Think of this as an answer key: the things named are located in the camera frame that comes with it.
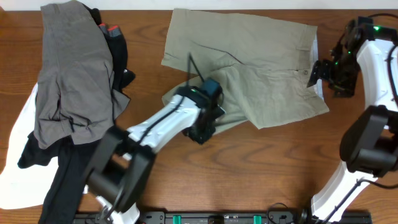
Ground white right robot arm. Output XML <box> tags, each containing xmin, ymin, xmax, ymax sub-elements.
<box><xmin>298</xmin><ymin>17</ymin><xmax>397</xmax><ymax>223</ymax></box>

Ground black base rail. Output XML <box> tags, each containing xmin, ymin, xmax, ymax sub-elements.
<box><xmin>72</xmin><ymin>209</ymin><xmax>373</xmax><ymax>224</ymax></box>

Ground black garment with red trim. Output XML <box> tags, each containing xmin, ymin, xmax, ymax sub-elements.
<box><xmin>84</xmin><ymin>5</ymin><xmax>136</xmax><ymax>92</ymax></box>

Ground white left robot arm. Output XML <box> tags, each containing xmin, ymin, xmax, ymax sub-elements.
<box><xmin>74</xmin><ymin>83</ymin><xmax>224</xmax><ymax>223</ymax></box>

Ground grey shorts on pile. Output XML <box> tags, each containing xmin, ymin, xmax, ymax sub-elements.
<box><xmin>34</xmin><ymin>1</ymin><xmax>129</xmax><ymax>149</ymax></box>

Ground white garment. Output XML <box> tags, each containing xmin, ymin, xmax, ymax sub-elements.
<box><xmin>1</xmin><ymin>85</ymin><xmax>58</xmax><ymax>210</ymax></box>

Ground khaki shorts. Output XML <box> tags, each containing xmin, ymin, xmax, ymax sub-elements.
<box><xmin>162</xmin><ymin>9</ymin><xmax>328</xmax><ymax>133</ymax></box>

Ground black trousers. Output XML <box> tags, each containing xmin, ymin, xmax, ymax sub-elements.
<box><xmin>17</xmin><ymin>133</ymin><xmax>100</xmax><ymax>224</ymax></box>

